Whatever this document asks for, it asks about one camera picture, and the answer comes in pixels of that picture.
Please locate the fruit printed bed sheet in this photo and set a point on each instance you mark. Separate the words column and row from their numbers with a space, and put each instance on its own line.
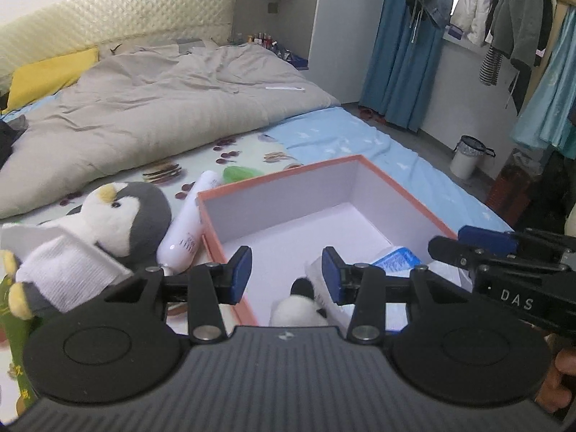
column 342, row 144

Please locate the orange white cardboard box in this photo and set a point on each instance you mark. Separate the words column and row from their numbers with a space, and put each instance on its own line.
column 288, row 207

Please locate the white bottle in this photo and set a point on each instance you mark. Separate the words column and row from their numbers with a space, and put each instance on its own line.
column 184, row 229

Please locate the blue tissue pack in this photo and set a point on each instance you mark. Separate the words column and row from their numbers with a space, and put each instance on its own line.
column 396, row 258

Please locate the dark cloth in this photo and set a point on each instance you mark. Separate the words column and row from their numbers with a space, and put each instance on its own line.
column 549, row 189

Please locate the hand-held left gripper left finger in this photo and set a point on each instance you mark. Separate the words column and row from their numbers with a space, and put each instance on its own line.
column 240, row 274

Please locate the yellow pillow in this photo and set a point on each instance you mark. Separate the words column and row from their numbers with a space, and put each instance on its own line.
column 49, row 74

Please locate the grey penguin plush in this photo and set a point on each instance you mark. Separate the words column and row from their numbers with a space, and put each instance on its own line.
column 135, row 216

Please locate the red slipper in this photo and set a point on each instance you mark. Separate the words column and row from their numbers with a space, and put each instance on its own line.
column 366, row 112
column 380, row 120

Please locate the grey wardrobe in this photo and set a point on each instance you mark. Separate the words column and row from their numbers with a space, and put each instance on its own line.
column 333, row 31

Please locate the dark red object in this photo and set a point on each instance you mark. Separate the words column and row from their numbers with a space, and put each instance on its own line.
column 510, row 189

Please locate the white paper strip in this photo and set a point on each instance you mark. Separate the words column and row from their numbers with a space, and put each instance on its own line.
column 285, row 88

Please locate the grey striped sweater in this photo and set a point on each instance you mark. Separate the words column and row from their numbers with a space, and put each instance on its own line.
column 517, row 22

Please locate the blue curtain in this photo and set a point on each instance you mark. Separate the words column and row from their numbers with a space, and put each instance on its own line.
column 400, row 63

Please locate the light teal dress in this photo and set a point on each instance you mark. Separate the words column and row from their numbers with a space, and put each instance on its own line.
column 553, row 103

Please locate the cream padded headboard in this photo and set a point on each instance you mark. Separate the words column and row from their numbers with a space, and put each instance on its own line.
column 112, row 13

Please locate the person's right hand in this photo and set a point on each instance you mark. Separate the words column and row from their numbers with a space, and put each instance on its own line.
column 558, row 378

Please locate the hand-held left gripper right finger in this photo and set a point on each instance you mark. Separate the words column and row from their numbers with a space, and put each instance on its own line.
column 330, row 274

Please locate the white paper towel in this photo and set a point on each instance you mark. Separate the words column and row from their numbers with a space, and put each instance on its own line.
column 63, row 265

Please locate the black cloth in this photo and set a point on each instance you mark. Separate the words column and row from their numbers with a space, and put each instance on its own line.
column 6, row 139

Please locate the white trash bin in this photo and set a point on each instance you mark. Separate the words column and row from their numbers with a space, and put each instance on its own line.
column 465, row 162

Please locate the row of small bottles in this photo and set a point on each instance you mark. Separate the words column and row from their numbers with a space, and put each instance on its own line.
column 263, row 41

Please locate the panda plush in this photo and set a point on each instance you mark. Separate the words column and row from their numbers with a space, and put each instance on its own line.
column 292, row 312

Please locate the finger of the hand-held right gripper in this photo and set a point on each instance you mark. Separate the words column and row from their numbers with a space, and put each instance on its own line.
column 486, row 236
column 450, row 249

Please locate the white puffy jacket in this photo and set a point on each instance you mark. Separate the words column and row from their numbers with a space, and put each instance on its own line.
column 477, row 4

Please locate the beige duvet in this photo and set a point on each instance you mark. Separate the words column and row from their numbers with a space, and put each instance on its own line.
column 135, row 112

